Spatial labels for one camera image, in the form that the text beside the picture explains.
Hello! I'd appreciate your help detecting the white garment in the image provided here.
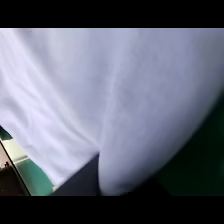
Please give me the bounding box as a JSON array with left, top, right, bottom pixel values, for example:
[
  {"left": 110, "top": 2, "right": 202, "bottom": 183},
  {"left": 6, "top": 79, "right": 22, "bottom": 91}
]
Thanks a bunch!
[{"left": 0, "top": 28, "right": 224, "bottom": 197}]

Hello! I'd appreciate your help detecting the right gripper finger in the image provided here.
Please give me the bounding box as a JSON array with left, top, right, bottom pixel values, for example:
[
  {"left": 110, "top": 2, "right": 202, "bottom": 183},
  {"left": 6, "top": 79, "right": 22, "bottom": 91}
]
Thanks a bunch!
[{"left": 54, "top": 153, "right": 102, "bottom": 197}]

